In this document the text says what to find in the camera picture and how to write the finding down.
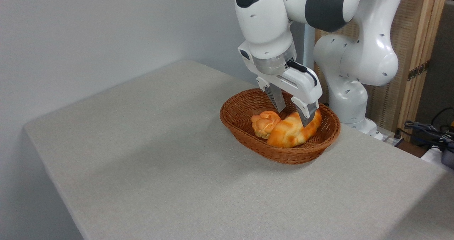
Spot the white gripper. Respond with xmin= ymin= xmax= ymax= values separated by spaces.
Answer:
xmin=238 ymin=40 xmax=323 ymax=128

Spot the long braided bread loaf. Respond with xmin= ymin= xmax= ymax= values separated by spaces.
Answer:
xmin=266 ymin=109 xmax=322 ymax=149

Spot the round knotted bread roll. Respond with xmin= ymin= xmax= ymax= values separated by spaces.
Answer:
xmin=251 ymin=110 xmax=282 ymax=140

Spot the brown wicker basket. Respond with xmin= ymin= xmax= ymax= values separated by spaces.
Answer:
xmin=220 ymin=88 xmax=341 ymax=165

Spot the white vertical pole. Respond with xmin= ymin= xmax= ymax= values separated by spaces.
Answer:
xmin=303 ymin=24 xmax=316 ymax=72

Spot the white power strip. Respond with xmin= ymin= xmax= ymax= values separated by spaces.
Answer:
xmin=380 ymin=133 xmax=405 ymax=147

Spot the metal screen hinge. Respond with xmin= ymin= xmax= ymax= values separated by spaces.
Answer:
xmin=407 ymin=60 xmax=431 ymax=81

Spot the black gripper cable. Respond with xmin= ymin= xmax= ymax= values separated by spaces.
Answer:
xmin=286 ymin=60 xmax=318 ymax=87

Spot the grey cable bundle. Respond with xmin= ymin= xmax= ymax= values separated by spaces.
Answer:
xmin=404 ymin=120 xmax=454 ymax=152

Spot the thin black cable loop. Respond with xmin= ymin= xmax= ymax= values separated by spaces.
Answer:
xmin=431 ymin=107 xmax=454 ymax=127

